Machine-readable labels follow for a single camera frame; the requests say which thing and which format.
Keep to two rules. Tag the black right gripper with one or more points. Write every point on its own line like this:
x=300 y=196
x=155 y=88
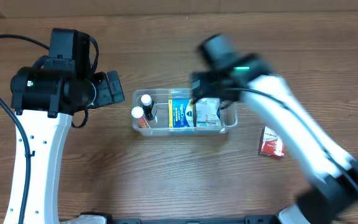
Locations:
x=199 y=86

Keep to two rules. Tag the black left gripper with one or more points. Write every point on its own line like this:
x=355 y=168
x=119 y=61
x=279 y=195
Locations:
x=111 y=88

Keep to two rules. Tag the white Hansaplast plaster box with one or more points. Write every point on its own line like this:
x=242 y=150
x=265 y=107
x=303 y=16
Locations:
x=208 y=112

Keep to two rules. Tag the dark bottle white cap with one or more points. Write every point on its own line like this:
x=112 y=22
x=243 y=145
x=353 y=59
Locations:
x=148 y=105

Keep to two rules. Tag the orange tablet tube white cap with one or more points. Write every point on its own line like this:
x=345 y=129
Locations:
x=139 y=116

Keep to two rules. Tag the blue VapoDrops cough drops bag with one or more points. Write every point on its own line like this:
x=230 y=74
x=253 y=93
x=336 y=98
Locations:
x=180 y=113

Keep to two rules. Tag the red medicine sachet box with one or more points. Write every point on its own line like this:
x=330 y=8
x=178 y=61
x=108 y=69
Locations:
x=271 y=144

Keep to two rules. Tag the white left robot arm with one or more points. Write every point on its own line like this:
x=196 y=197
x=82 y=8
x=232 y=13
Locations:
x=45 y=97

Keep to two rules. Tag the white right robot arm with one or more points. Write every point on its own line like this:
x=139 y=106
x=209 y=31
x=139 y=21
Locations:
x=331 y=171

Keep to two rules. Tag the clear plastic container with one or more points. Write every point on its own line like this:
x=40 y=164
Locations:
x=160 y=127

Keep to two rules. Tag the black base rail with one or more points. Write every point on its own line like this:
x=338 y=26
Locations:
x=248 y=219

